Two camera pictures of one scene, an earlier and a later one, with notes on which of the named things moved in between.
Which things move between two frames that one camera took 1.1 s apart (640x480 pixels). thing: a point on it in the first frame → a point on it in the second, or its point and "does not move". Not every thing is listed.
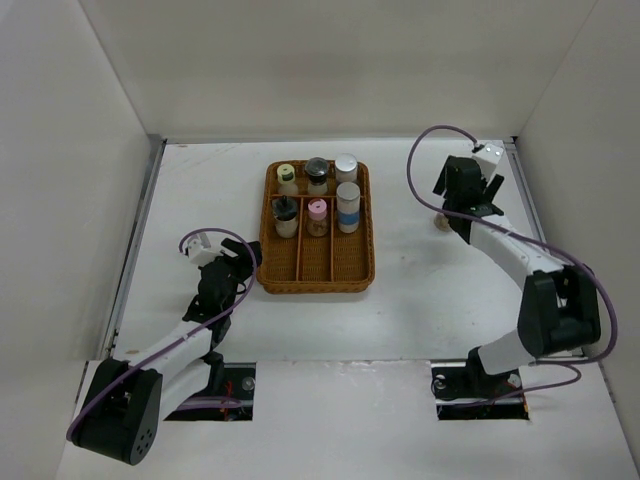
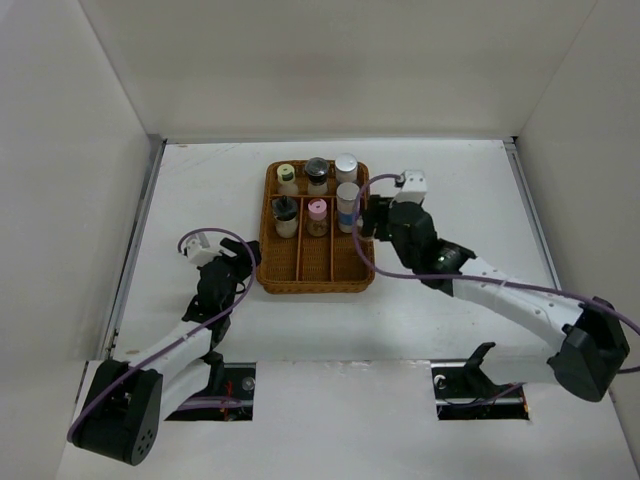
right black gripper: [492, 189] → [377, 209]
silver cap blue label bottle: [346, 166] does not move
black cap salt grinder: [317, 168] does not move
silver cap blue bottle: [348, 199] does not move
